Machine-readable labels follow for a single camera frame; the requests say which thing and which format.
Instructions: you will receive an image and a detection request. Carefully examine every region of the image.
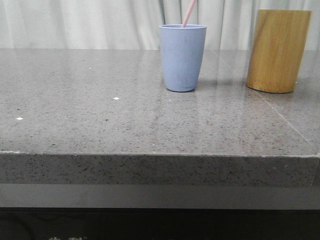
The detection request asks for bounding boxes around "blue plastic cup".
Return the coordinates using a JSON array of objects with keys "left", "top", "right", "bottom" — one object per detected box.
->
[{"left": 159, "top": 24, "right": 207, "bottom": 92}]

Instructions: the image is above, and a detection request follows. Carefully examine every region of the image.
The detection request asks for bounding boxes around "pink chopstick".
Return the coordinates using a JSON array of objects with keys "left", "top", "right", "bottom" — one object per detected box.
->
[{"left": 181, "top": 0, "right": 196, "bottom": 28}]

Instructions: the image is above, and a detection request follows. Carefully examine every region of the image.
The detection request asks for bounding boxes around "bamboo cylindrical holder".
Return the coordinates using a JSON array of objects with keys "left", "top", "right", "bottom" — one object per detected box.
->
[{"left": 246, "top": 9, "right": 312, "bottom": 94}]

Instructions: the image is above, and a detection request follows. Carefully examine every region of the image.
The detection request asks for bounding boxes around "white curtain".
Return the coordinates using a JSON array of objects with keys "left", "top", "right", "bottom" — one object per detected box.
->
[{"left": 0, "top": 0, "right": 320, "bottom": 50}]

